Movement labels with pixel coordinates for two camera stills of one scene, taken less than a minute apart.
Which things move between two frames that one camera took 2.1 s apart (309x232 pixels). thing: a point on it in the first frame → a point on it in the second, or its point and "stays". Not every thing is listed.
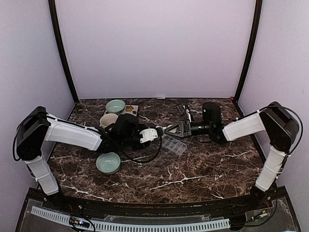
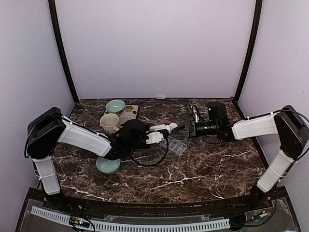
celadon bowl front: (108, 163) stays
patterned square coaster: (130, 108) stays
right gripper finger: (176, 125) → (182, 127)
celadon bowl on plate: (116, 106) stays
